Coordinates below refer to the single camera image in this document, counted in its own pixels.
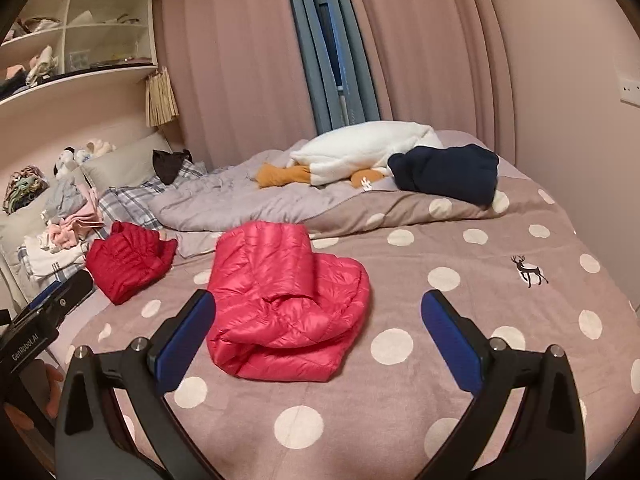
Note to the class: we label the blue curtain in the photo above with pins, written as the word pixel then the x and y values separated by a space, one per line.
pixel 320 50

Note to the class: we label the grey quilt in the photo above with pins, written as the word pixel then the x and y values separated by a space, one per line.
pixel 240 200

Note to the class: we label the straw fringe hanging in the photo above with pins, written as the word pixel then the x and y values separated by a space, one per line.
pixel 161 97

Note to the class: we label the white folded garment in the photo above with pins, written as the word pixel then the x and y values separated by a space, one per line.
pixel 50 257

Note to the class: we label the beige plush toy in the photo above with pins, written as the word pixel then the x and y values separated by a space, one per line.
pixel 97 150

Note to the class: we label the white goose plush toy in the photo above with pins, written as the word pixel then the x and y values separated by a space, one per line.
pixel 360 152

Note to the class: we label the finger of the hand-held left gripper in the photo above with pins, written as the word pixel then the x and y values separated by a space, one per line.
pixel 70 292

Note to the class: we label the plaid pillow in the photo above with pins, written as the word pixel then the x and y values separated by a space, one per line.
pixel 130 197
pixel 35 265

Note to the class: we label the pink folded clothes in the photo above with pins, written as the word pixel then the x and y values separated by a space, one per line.
pixel 80 225

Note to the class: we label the black cloth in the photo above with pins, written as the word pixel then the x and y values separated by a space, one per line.
pixel 170 167

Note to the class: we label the green patterned bag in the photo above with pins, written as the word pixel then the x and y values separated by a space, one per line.
pixel 25 187

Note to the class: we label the pink curtain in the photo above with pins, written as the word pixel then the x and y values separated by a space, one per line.
pixel 430 50
pixel 235 60

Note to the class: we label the dark red folded down jacket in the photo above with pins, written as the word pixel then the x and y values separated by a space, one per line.
pixel 125 265

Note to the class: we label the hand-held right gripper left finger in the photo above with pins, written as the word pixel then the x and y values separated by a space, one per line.
pixel 182 345

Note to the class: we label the pink-red hooded down jacket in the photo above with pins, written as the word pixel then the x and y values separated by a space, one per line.
pixel 285 310

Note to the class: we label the polka dot deer blanket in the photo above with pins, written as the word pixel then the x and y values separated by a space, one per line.
pixel 375 400

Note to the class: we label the grey folded garment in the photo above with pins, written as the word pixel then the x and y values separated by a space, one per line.
pixel 65 200

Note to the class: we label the white wall shelf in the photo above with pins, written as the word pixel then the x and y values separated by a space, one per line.
pixel 100 75

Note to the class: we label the grey-green pillow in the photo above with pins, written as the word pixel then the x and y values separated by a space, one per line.
pixel 22 230
pixel 125 162

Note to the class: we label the navy folded garment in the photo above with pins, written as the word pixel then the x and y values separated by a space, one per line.
pixel 445 172

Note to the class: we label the person's left hand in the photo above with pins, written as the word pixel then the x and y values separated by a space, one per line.
pixel 52 390

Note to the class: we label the white wall socket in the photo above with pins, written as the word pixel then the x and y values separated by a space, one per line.
pixel 630 90

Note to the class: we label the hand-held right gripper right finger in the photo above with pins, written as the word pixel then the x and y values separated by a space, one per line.
pixel 452 345

